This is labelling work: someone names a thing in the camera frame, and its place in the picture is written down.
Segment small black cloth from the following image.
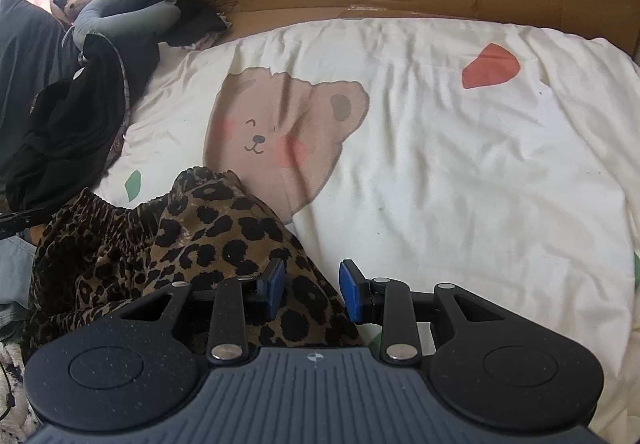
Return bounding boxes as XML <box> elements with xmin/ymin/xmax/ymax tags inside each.
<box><xmin>160</xmin><ymin>0</ymin><xmax>232</xmax><ymax>48</ymax></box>

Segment dark grey cushion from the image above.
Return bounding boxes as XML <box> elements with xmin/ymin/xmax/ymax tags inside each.
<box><xmin>0</xmin><ymin>0</ymin><xmax>83</xmax><ymax>129</ymax></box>

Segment patterned rug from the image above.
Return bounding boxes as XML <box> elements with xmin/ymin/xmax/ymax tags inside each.
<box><xmin>0</xmin><ymin>339</ymin><xmax>40</xmax><ymax>444</ymax></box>

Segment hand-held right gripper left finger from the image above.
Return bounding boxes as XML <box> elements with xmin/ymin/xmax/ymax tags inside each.
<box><xmin>122</xmin><ymin>258</ymin><xmax>287</xmax><ymax>366</ymax></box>

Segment grey plush pillow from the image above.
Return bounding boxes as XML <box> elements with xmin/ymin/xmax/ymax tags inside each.
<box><xmin>72</xmin><ymin>0</ymin><xmax>183</xmax><ymax>59</ymax></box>

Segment black garment with patterned trim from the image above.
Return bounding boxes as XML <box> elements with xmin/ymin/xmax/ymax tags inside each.
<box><xmin>5</xmin><ymin>31</ymin><xmax>162</xmax><ymax>215</ymax></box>

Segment blue jeans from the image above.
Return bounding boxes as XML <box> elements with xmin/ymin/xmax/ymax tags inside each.
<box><xmin>0</xmin><ymin>233</ymin><xmax>40</xmax><ymax>341</ymax></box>

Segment black cable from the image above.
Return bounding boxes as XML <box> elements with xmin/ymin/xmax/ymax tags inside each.
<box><xmin>0</xmin><ymin>364</ymin><xmax>17</xmax><ymax>425</ymax></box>

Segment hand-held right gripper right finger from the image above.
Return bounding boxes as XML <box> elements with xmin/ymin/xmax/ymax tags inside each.
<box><xmin>339</xmin><ymin>259</ymin><xmax>503</xmax><ymax>366</ymax></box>

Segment stuffed toy with cap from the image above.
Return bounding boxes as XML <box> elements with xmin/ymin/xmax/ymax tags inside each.
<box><xmin>52</xmin><ymin>0</ymin><xmax>96</xmax><ymax>24</ymax></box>

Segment white bear print blanket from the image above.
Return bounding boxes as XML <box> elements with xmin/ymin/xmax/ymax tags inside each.
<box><xmin>95</xmin><ymin>16</ymin><xmax>640</xmax><ymax>444</ymax></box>

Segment leopard print garment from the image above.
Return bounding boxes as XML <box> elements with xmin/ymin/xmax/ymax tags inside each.
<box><xmin>20</xmin><ymin>166</ymin><xmax>363</xmax><ymax>365</ymax></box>

